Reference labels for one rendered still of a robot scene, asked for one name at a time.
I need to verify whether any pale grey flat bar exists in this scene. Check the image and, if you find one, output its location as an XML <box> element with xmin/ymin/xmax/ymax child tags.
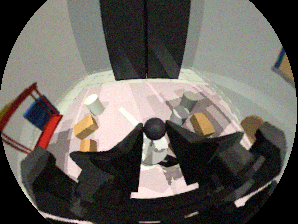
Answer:
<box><xmin>118</xmin><ymin>107</ymin><xmax>140</xmax><ymax>127</ymax></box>

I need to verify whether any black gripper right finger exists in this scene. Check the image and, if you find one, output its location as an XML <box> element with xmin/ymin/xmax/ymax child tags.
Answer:
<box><xmin>165</xmin><ymin>119</ymin><xmax>245</xmax><ymax>186</ymax></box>

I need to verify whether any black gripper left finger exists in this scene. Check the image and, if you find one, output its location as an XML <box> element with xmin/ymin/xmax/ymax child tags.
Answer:
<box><xmin>69</xmin><ymin>121</ymin><xmax>144</xmax><ymax>193</ymax></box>

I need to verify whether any cream white cylinder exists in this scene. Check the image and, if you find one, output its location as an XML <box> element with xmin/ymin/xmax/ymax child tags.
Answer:
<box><xmin>84</xmin><ymin>95</ymin><xmax>105</xmax><ymax>116</ymax></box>
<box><xmin>180</xmin><ymin>91</ymin><xmax>198</xmax><ymax>112</ymax></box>

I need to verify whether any light grey cylinder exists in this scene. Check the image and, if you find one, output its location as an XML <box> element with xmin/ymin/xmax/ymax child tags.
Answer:
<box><xmin>170</xmin><ymin>105</ymin><xmax>189</xmax><ymax>127</ymax></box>

